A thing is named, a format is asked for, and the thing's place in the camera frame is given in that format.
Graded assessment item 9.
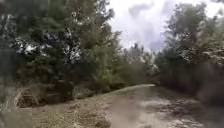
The dense green wood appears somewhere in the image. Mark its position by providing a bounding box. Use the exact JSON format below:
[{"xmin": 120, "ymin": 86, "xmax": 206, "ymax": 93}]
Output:
[
  {"xmin": 0, "ymin": 0, "xmax": 158, "ymax": 101},
  {"xmin": 153, "ymin": 1, "xmax": 224, "ymax": 107}
]

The grey dirt track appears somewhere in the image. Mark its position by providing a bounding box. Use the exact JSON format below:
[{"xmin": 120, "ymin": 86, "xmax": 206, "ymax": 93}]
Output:
[{"xmin": 31, "ymin": 83, "xmax": 224, "ymax": 128}]

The dry pale grass verge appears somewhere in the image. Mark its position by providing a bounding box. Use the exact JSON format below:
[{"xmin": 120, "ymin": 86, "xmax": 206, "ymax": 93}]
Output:
[{"xmin": 0, "ymin": 81, "xmax": 111, "ymax": 128}]

